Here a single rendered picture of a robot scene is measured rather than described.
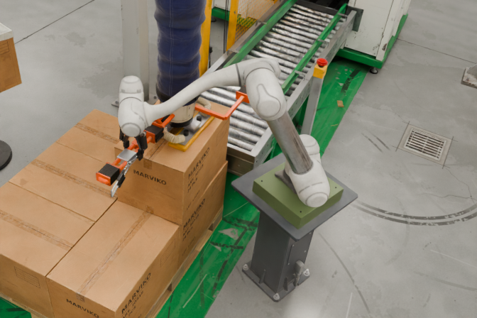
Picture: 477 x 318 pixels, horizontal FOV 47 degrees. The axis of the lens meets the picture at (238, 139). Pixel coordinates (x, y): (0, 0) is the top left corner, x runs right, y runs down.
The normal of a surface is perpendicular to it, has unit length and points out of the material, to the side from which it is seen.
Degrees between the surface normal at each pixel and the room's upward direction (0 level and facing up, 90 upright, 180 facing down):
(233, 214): 0
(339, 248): 0
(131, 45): 90
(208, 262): 0
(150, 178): 90
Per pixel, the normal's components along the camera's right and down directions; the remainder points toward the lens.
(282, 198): 0.08, -0.76
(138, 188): -0.38, 0.57
